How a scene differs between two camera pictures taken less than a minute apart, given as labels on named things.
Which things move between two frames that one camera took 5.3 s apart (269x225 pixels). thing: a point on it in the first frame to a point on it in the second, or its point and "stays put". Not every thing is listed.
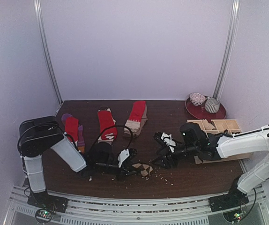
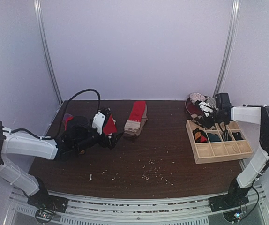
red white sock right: (136, 114) stays put
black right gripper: (166, 154) to (209, 120)
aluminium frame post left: (37, 4) stays put
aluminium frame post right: (229, 48) stays put
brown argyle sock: (145, 169) to (197, 119)
